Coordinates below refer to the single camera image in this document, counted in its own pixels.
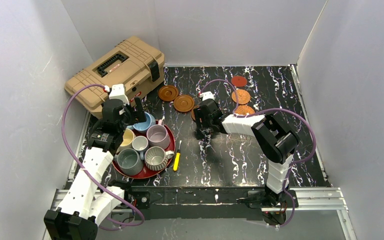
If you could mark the small white grey mug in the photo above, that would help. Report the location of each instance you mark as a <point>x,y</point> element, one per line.
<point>140,144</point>

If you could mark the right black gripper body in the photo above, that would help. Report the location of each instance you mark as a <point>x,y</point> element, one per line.
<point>201,124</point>

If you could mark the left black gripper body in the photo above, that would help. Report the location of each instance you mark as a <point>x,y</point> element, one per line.
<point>131,110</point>

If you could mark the red round tray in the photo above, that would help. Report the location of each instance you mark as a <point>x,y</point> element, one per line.
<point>147,173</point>

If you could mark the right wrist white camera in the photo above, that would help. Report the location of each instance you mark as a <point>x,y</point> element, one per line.
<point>207,95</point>

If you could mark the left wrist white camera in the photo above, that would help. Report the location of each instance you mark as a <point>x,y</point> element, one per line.
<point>118,92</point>

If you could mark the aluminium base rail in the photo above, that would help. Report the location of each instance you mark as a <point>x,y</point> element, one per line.
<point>235,202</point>

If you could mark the brown wooden coaster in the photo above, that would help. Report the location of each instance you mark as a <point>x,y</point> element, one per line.
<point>192,113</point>
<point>168,93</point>
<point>184,103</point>

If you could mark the light blue mug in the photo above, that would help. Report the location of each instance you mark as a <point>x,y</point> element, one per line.
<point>142,127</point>

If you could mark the woven rattan coaster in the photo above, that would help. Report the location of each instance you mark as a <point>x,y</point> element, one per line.
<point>244,110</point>
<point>241,97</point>

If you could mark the yellow handled screwdriver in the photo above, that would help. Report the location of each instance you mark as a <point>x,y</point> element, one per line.
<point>177,157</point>

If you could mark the red apple coaster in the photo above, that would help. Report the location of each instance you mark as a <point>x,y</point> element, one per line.
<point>239,81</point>

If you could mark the cream yellow mug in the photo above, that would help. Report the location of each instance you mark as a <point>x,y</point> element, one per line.
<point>128,138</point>

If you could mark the dark grey mug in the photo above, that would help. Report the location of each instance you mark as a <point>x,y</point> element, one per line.
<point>129,161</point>

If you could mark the lilac mug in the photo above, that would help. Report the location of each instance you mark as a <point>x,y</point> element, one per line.
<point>158,135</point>

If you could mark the ribbed beige mug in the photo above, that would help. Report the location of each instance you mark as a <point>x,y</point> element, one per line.
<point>156,158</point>

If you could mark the wrist white camera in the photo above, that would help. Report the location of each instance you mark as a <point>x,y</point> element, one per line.
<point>207,95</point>
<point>118,92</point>

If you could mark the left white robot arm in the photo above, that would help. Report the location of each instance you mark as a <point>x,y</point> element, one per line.
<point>87,202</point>

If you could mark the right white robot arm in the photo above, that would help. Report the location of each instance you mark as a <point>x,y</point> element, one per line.
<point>274,136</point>

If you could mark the tan plastic toolbox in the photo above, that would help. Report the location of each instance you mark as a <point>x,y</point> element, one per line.
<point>133,63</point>

